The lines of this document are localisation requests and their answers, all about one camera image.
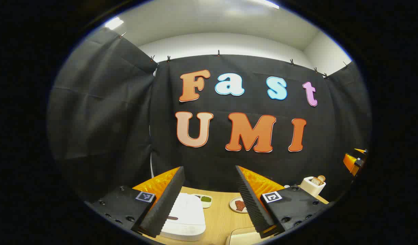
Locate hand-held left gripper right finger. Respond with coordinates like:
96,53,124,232
235,165,335,239

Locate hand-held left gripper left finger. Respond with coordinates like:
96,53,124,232
84,166,185,239

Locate white rice cooker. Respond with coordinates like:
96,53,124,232
159,193,206,241

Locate clear plastic rice container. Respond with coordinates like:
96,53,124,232
225,227,264,245

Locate white round plate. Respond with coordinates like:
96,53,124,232
229,196,248,214

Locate small white sauce dish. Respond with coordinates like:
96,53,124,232
192,194,213,209

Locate white toaster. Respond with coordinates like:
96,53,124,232
299,176,326,198

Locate black backdrop cloth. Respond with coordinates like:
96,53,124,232
47,27,372,205

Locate row of small metal clips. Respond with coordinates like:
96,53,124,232
120,32,349,79

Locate ceiling light panel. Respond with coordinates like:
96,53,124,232
253,0,280,9
105,17,124,30

